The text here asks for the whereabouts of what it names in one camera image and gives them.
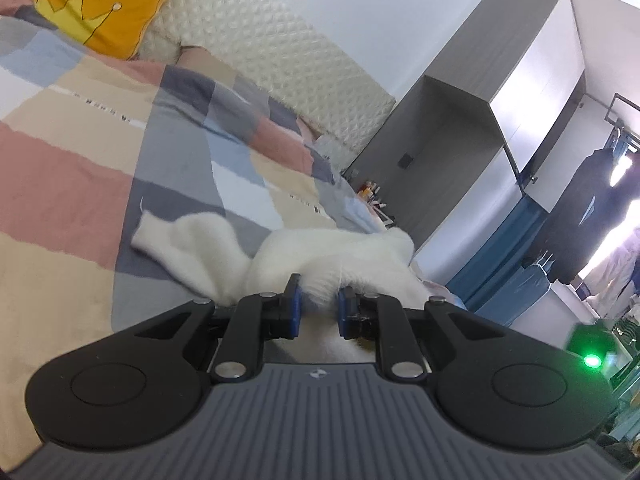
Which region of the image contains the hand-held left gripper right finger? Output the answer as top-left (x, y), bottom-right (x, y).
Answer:
top-left (336, 286), bottom-right (506, 381)

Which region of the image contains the cream quilted headboard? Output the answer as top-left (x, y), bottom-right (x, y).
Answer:
top-left (137, 0), bottom-right (398, 168)

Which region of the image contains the grey wardrobe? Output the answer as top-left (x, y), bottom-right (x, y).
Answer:
top-left (345, 0), bottom-right (588, 311)

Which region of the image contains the blue suitcase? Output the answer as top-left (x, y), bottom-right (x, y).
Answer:
top-left (510, 255), bottom-right (553, 328)

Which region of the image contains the black clothes rack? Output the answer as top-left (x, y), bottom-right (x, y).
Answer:
top-left (604, 92), bottom-right (640, 153)

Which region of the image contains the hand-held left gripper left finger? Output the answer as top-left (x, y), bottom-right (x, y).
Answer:
top-left (135, 274), bottom-right (302, 383)

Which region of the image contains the cream sweater with blue stripes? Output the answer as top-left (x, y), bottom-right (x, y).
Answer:
top-left (131, 210), bottom-right (436, 365)

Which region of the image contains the yellow crown pillow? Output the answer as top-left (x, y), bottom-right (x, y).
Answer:
top-left (20, 0), bottom-right (176, 58)

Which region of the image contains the blue curtain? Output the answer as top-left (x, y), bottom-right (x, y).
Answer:
top-left (447, 197), bottom-right (547, 313)

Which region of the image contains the cluster of small bottles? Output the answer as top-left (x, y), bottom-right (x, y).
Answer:
top-left (357, 180), bottom-right (388, 211)

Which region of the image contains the black hanging coat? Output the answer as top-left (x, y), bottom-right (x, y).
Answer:
top-left (525, 147), bottom-right (633, 286)

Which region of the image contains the patchwork colour-block blanket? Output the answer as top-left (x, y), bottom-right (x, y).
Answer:
top-left (0, 0), bottom-right (466, 461)

